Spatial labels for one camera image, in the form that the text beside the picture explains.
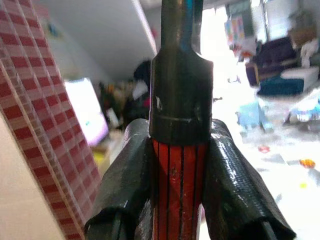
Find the yellow-green dustpan with red handle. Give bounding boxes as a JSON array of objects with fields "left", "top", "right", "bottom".
[{"left": 148, "top": 0, "right": 215, "bottom": 240}]

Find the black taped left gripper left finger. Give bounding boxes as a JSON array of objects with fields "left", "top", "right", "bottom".
[{"left": 84, "top": 118, "right": 154, "bottom": 240}]

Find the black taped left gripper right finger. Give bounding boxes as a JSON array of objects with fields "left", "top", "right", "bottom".
[{"left": 202, "top": 118, "right": 297, "bottom": 240}]

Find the white lit screen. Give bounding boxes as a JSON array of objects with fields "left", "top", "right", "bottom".
[{"left": 64, "top": 77, "right": 110, "bottom": 148}]

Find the small orange toy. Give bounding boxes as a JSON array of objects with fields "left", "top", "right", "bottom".
[{"left": 299, "top": 159, "right": 316, "bottom": 169}]

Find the light blue toy stool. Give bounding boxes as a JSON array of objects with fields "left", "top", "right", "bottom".
[{"left": 235, "top": 100, "right": 275, "bottom": 133}]

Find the dark purple sofa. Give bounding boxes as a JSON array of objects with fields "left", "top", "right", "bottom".
[{"left": 245, "top": 36, "right": 304, "bottom": 86}]

